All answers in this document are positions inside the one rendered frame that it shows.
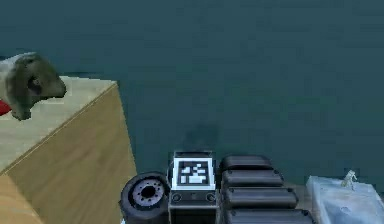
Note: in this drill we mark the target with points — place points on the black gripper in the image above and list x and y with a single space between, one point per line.
145 196

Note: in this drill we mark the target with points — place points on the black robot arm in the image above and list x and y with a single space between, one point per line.
253 190

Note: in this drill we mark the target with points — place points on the light wooden chest of drawers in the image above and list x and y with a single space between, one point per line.
66 160

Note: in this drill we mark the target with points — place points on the grey-brown plush animal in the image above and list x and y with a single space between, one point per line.
28 83

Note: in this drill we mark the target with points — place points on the red object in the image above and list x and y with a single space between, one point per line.
3 107

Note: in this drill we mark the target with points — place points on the small pale faucet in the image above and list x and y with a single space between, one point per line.
349 179

